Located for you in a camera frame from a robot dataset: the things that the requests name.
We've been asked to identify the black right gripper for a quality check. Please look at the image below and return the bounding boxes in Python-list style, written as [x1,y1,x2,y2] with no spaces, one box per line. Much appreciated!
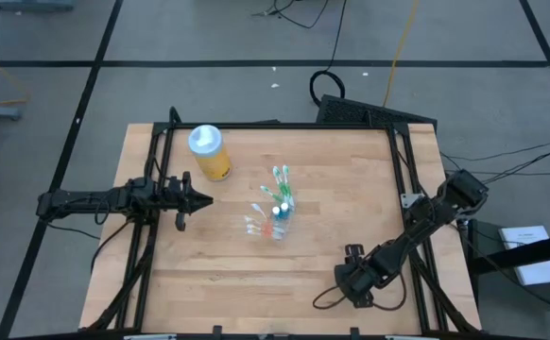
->
[334,243,390,310]

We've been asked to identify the clear acrylic toothbrush holder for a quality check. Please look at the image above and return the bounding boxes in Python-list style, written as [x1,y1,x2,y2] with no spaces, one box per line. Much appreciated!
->
[254,195,299,243]

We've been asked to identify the white booklet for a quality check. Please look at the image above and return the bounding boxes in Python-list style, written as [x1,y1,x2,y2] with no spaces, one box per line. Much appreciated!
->
[498,225,550,287]

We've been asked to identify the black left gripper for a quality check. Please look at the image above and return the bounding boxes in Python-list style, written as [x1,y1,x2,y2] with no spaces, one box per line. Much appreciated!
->
[154,170,215,233]

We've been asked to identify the green white toothbrush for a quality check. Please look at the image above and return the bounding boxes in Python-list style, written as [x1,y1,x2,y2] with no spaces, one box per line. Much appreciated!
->
[272,165,288,202]
[282,163,296,209]
[259,184,286,205]

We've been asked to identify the black aluminium table frame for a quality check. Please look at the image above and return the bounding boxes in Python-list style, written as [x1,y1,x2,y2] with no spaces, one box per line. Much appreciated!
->
[79,106,482,337]

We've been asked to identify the black perforated computer case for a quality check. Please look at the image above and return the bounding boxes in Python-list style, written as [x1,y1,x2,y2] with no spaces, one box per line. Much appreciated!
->
[316,93,439,128]

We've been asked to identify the black metal stand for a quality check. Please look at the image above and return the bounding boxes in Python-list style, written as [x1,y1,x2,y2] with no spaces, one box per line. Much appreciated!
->
[466,219,550,340]

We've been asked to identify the yellow wipes canister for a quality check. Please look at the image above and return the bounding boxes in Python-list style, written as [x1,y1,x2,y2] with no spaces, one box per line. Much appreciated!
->
[188,124,232,182]

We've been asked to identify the black coiled floor cable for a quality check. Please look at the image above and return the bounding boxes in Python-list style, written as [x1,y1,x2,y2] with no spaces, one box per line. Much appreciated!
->
[308,0,350,108]

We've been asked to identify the yellow floor cable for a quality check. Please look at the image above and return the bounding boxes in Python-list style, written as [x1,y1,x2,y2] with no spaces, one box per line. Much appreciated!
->
[382,0,421,109]

